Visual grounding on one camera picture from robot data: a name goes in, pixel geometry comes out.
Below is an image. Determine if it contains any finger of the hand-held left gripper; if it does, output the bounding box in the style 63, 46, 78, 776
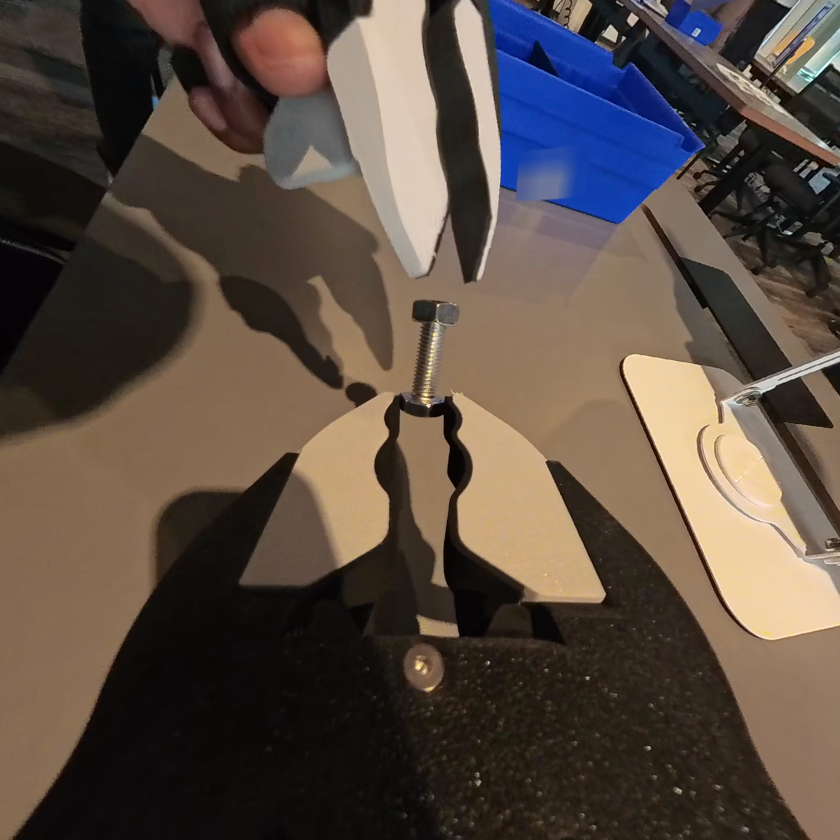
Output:
427, 0, 504, 285
262, 0, 454, 281

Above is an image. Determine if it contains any large blue plastic bin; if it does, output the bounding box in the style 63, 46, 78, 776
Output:
489, 0, 706, 225

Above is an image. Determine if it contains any black office chair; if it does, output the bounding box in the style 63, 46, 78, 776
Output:
696, 128, 840, 296

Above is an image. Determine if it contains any person's left hand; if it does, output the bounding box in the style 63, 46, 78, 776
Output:
128, 0, 329, 154

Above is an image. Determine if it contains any steel hex bolt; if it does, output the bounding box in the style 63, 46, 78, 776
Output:
411, 299, 461, 399

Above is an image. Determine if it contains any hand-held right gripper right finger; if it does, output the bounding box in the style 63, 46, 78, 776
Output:
444, 392, 609, 605

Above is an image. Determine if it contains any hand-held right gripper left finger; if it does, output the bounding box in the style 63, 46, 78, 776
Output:
238, 392, 403, 609

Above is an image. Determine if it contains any black flat panel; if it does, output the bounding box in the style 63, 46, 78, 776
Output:
681, 258, 834, 429

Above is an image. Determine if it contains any white sign stand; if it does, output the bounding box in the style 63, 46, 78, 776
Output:
620, 351, 840, 641

